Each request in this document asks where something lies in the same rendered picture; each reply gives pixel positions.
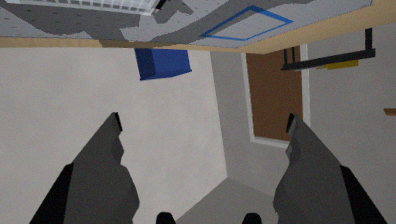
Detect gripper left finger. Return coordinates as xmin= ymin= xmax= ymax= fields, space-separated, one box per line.
xmin=29 ymin=112 xmax=140 ymax=224

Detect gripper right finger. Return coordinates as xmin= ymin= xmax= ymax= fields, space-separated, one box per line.
xmin=273 ymin=113 xmax=388 ymax=224

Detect white well plate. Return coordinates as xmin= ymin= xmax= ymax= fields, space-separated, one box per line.
xmin=5 ymin=0 xmax=160 ymax=16

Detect grey perforated base plate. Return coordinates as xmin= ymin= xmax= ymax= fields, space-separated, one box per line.
xmin=0 ymin=0 xmax=374 ymax=49

